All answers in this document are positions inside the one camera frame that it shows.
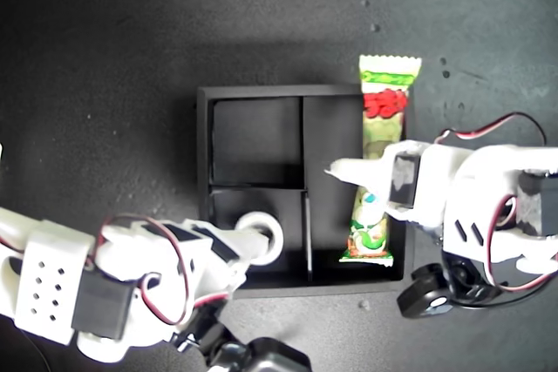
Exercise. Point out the white tape roll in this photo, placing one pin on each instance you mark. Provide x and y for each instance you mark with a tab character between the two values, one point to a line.
277	241

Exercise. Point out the green printed snack bar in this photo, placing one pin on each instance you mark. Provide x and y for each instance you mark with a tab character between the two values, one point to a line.
383	106

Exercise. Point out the black compartment tray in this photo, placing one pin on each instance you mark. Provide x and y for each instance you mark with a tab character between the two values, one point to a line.
257	141

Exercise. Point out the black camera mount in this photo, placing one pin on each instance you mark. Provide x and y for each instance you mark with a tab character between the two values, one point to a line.
466	285
209	324

